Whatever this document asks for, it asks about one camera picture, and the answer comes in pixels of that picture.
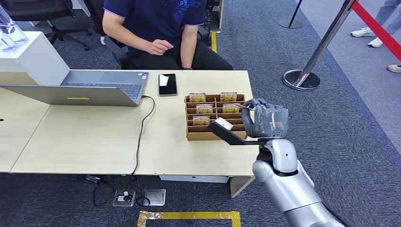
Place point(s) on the floor socket with plug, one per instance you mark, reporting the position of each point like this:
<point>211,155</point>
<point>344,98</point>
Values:
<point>123,198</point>

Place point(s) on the wooden card holder box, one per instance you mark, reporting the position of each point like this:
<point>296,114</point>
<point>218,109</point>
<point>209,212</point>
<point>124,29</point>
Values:
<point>216,135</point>

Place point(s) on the grey laptop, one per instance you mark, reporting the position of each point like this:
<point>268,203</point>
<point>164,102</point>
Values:
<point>78,94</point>

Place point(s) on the metal floor socket cover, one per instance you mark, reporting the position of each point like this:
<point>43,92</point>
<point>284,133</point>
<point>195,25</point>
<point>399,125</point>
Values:
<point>155,196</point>

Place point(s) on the clear acrylic display piece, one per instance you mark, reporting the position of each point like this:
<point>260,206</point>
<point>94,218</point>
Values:
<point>11,31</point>

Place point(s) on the chrome stanchion post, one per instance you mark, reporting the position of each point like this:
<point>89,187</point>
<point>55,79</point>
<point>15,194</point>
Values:
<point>300,80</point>

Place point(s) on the person's left forearm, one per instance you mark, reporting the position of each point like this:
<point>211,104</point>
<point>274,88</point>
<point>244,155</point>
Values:
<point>188,50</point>

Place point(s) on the black smartphone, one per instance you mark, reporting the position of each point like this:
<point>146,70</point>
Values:
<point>167,84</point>

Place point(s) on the person's right forearm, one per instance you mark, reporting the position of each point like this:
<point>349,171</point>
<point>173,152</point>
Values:
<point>125,39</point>

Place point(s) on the yellow hotel key card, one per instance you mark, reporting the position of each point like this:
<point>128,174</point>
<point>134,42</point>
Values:
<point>231,108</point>
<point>204,108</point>
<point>197,97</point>
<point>228,96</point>
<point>201,120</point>

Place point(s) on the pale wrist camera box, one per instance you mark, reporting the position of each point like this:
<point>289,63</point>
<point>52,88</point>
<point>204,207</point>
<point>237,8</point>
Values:
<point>224,124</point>

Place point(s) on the white pedestal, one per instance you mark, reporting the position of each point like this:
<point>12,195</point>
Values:
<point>34,59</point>

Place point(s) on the yellow floor tape frame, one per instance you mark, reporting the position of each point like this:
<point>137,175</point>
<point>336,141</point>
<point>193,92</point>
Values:
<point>188,215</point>

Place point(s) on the yellow floor tape strip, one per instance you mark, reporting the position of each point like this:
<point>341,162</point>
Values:
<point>214,40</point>

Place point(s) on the red barrier belt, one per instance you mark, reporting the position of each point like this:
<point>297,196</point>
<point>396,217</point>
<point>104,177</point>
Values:
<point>379,29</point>

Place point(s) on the person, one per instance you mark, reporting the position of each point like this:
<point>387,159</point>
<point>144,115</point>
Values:
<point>394,68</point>
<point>363,32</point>
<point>150,18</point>

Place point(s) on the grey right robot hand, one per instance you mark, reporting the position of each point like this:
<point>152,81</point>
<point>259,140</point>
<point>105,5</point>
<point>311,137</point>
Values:
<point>269,122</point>

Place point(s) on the person's right hand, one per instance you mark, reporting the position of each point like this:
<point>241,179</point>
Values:
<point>159,47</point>

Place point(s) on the dark sign stand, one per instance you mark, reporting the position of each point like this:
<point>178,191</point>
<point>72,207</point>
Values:
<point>290,23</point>

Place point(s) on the wooden table leg panel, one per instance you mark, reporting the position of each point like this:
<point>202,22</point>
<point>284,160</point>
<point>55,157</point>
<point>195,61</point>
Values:
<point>239,185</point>

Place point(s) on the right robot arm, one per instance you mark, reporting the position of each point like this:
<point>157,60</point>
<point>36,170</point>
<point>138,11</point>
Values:
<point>291,185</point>

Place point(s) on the black power adapter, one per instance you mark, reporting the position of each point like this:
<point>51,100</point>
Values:
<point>93,179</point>

